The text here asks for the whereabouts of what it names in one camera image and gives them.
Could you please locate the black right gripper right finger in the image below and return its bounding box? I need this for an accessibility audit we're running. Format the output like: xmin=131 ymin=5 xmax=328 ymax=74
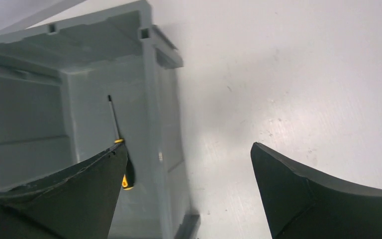
xmin=251 ymin=142 xmax=382 ymax=239

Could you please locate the grey plastic bin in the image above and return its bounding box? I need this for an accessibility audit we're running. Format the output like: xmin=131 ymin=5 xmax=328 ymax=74
xmin=0 ymin=0 xmax=200 ymax=239

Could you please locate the black yellow screwdriver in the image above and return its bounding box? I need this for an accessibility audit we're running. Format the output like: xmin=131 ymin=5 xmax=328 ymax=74
xmin=107 ymin=95 xmax=136 ymax=191

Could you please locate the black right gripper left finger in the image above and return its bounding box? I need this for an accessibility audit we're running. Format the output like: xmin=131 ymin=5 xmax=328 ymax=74
xmin=0 ymin=143 xmax=128 ymax=239

